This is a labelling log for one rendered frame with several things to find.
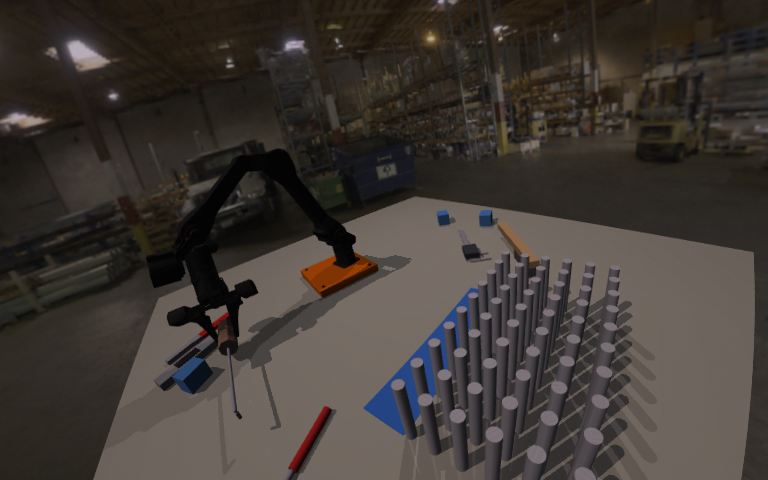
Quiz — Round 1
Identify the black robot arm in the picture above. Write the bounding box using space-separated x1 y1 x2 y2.
146 148 360 288

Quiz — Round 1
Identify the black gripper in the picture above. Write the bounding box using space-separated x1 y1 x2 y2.
167 267 258 344

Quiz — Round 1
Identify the blue cube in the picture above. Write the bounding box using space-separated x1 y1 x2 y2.
479 210 493 226
436 209 450 226
172 357 213 394

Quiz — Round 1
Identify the blue flat strip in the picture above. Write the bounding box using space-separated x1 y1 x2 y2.
364 288 479 435

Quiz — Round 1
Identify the red-handled screwdriver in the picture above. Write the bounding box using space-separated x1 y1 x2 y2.
284 406 332 480

